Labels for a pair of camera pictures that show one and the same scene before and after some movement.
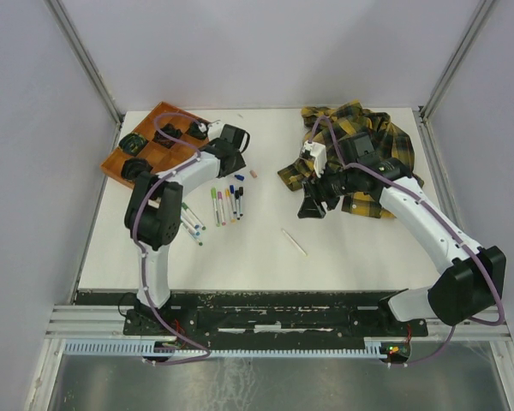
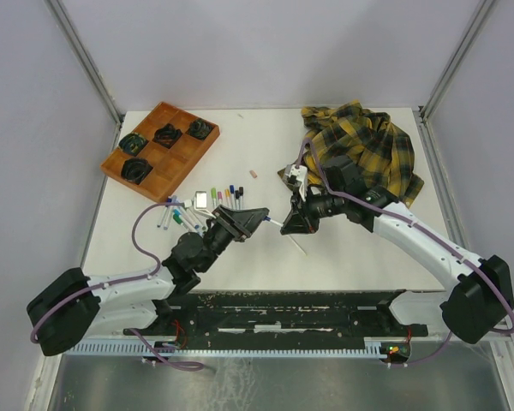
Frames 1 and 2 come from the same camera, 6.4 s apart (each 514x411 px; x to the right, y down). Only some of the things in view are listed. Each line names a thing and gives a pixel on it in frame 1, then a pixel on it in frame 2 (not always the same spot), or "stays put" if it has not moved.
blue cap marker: x=234 y=207 stays put
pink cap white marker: x=292 y=240 stays put
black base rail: x=263 y=313 stays put
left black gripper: x=240 y=163 to x=241 y=223
